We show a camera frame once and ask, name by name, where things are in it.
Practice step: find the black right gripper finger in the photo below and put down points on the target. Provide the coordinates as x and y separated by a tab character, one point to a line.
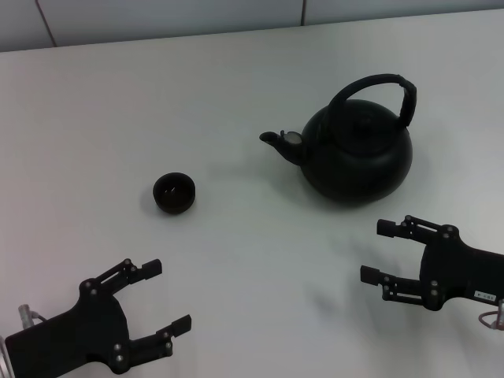
370	274
388	228

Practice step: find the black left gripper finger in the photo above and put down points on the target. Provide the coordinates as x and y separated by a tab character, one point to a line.
181	325
151	267

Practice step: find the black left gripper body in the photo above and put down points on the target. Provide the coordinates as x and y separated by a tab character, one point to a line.
78	330

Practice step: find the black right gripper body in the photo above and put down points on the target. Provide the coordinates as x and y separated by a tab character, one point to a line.
460	271

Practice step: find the black round teapot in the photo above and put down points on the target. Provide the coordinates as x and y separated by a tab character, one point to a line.
354	165

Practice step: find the small black teacup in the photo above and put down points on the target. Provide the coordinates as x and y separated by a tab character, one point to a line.
173	195

